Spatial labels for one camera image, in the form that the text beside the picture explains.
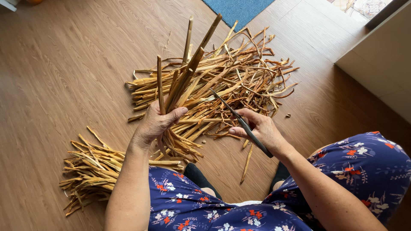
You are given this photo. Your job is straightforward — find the person's left hand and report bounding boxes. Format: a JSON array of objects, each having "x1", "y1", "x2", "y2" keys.
[{"x1": 132, "y1": 100, "x2": 189, "y2": 149}]

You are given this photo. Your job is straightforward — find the small heap of trimmed stalks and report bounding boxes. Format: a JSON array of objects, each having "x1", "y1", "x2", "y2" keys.
[{"x1": 59, "y1": 126, "x2": 185, "y2": 217}]

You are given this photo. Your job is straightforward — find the beige cabinet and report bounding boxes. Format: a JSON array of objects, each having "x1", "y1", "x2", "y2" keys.
[{"x1": 335, "y1": 0, "x2": 411, "y2": 124}]

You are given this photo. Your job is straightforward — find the blue floor mat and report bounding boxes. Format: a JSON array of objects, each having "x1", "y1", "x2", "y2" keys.
[{"x1": 202, "y1": 0, "x2": 276, "y2": 32}]

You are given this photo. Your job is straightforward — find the grey metal scissors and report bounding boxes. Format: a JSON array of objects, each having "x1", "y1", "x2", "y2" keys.
[{"x1": 210, "y1": 88, "x2": 274, "y2": 158}]

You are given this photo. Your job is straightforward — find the black sock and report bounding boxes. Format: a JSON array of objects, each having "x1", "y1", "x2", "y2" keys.
[
  {"x1": 268, "y1": 161, "x2": 291, "y2": 194},
  {"x1": 183, "y1": 163, "x2": 223, "y2": 201}
]

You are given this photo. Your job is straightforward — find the large heap of dried stalks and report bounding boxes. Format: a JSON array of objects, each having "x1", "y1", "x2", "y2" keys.
[{"x1": 125, "y1": 21, "x2": 300, "y2": 145}]

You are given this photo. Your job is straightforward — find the single dried stalk strip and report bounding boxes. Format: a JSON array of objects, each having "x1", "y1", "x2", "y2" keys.
[{"x1": 240, "y1": 143, "x2": 254, "y2": 185}]

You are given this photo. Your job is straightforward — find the bundle of dried reed stalks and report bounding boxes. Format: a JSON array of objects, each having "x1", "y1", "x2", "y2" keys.
[{"x1": 153, "y1": 13, "x2": 223, "y2": 163}]

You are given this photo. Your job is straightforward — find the patterned floor rug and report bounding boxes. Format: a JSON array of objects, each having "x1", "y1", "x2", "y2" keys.
[{"x1": 328, "y1": 0, "x2": 394, "y2": 23}]

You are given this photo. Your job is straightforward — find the person's right hand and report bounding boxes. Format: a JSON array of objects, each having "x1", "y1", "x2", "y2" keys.
[{"x1": 228, "y1": 108, "x2": 292, "y2": 155}]

